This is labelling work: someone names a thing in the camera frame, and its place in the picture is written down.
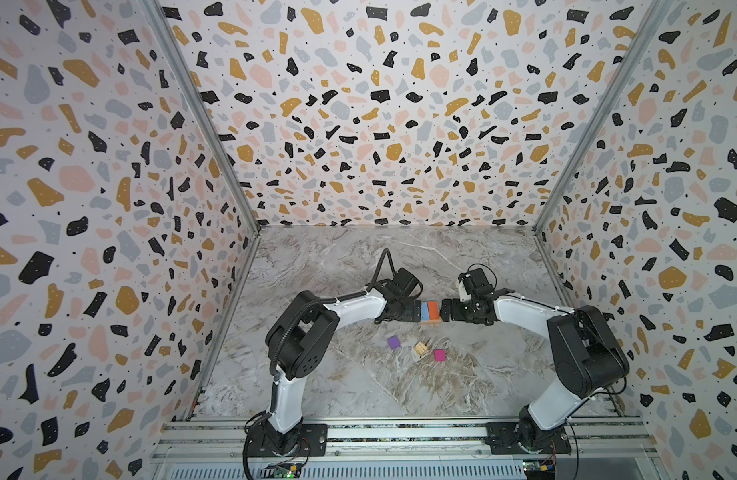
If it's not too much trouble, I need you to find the light blue block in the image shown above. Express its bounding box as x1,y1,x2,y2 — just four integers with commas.
420,301,430,322

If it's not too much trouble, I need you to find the orange-red block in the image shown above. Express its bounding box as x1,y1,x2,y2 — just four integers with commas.
427,301,441,321

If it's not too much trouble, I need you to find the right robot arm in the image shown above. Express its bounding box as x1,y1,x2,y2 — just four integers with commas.
440,268,630,453

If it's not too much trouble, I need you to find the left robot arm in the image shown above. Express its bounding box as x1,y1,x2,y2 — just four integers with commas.
244,268,424,456

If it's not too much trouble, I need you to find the purple cube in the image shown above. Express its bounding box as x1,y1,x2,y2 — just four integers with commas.
388,336,401,350

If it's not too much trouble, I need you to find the ridged natural wood cube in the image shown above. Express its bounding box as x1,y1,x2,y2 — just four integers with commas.
414,342,430,359

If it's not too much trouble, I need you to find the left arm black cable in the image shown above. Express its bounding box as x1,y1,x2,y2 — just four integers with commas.
241,248,397,480

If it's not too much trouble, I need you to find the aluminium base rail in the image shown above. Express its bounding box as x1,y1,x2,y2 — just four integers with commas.
148,417,670,479

